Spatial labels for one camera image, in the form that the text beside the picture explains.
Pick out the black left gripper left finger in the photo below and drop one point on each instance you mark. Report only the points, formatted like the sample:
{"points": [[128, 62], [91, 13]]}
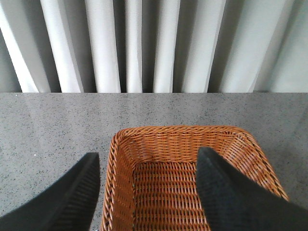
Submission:
{"points": [[67, 205]]}

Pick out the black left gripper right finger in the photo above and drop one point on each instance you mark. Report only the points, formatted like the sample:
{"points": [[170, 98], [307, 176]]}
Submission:
{"points": [[233, 202]]}

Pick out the brown wicker basket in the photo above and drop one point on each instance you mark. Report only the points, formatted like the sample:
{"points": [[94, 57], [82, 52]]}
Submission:
{"points": [[150, 178]]}

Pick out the grey pleated curtain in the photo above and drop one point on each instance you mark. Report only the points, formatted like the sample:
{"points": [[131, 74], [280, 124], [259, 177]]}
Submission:
{"points": [[153, 46]]}

